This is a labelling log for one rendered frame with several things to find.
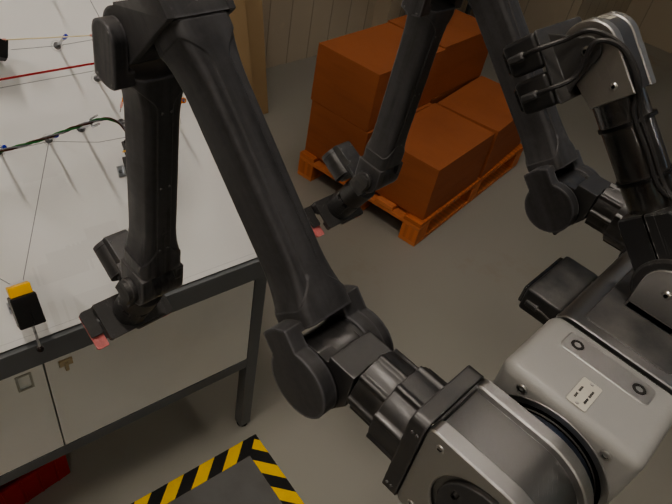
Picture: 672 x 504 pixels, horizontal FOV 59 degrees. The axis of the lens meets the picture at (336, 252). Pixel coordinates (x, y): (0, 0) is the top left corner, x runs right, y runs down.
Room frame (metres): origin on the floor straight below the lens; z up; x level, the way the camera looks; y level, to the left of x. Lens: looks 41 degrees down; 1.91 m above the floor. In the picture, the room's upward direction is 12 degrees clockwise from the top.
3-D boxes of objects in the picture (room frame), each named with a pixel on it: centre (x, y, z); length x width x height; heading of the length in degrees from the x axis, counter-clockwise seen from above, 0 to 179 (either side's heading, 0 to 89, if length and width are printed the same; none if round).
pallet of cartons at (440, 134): (3.06, -0.35, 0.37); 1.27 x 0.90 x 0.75; 144
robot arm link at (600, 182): (0.77, -0.33, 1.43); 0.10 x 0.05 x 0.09; 53
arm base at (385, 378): (0.33, -0.09, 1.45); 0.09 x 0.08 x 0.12; 143
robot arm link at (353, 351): (0.37, -0.03, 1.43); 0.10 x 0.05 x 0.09; 53
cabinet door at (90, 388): (0.94, 0.39, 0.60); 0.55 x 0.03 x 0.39; 136
